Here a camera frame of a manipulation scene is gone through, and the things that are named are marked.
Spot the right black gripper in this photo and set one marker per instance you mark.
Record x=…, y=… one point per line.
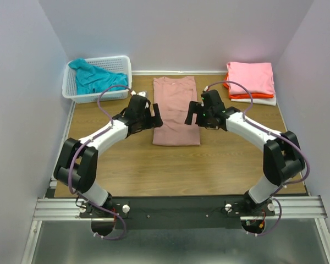
x=196, y=107

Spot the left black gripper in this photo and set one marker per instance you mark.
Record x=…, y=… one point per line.
x=151, y=124

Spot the dusty pink graphic t-shirt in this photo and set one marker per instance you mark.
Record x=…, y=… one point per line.
x=173, y=97

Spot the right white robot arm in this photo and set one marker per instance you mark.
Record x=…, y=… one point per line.
x=282, y=156

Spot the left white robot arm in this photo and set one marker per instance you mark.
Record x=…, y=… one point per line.
x=77, y=162

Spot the folded orange t-shirt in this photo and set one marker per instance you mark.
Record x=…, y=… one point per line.
x=247, y=96

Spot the white plastic laundry basket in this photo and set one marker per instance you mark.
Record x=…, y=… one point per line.
x=115, y=64

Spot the folded light pink t-shirt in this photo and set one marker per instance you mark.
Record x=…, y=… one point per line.
x=237, y=67

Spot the folded white t-shirt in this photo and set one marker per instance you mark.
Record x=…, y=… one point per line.
x=262, y=101

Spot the teal t-shirt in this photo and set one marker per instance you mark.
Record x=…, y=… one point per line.
x=91, y=79

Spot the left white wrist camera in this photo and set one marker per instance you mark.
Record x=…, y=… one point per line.
x=141, y=93

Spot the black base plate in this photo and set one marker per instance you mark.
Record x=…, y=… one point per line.
x=179, y=212

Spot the aluminium frame rail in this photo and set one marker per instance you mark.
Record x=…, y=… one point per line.
x=223, y=164

